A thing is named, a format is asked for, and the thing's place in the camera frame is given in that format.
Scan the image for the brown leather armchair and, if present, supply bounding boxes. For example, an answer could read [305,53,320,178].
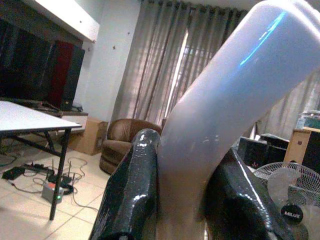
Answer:
[99,118,163,175]

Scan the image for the white wall shelf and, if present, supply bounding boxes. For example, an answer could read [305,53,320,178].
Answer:
[23,0,101,45]

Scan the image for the wooden cabinet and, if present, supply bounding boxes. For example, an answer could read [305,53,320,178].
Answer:
[283,126,320,173]

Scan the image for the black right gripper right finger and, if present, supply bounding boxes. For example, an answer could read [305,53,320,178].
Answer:
[203,146,297,240]

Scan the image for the black low box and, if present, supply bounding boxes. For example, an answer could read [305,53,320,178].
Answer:
[236,133,291,168]

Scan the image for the large black television screen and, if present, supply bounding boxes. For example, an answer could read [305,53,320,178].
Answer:
[0,18,55,102]

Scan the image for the grey pleated curtain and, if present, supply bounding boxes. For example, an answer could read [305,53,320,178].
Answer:
[111,0,320,141]

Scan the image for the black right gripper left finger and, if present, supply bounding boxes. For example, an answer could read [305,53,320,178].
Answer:
[89,128,161,240]

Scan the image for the white Milux standing fan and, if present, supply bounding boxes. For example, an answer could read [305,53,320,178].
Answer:
[252,161,320,240]

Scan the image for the black power strip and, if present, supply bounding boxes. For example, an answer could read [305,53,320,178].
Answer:
[23,162,55,174]

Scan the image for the black power adapter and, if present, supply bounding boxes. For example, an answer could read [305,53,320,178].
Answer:
[1,166,27,181]

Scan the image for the black speaker cabinet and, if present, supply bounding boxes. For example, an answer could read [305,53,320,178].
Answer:
[59,45,86,111]

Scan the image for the wooden tv console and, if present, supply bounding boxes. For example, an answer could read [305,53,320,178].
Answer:
[37,106,89,131]

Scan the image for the white folding table black legs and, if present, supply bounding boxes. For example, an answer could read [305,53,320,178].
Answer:
[0,100,83,221]

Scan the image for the cardboard box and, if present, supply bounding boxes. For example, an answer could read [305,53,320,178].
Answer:
[67,116,109,156]

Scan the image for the black wifi router with antennas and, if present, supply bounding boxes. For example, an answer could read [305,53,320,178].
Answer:
[47,159,76,189]

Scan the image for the grey box with green light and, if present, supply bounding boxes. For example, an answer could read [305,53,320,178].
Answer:
[41,182,64,205]

